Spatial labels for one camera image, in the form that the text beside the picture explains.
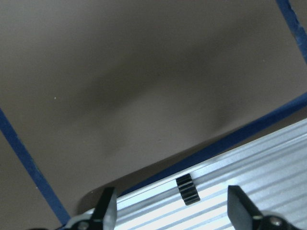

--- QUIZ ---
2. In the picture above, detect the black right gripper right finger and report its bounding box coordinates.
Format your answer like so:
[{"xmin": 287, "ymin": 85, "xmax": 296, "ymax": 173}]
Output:
[{"xmin": 227, "ymin": 185, "xmax": 263, "ymax": 230}]

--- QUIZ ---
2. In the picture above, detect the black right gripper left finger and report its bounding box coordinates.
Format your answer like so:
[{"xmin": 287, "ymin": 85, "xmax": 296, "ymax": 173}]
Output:
[{"xmin": 90, "ymin": 187, "xmax": 117, "ymax": 230}]

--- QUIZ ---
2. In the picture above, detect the silver ribbed metal tray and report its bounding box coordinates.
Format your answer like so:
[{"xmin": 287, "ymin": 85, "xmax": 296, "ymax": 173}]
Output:
[{"xmin": 116, "ymin": 120, "xmax": 307, "ymax": 230}]

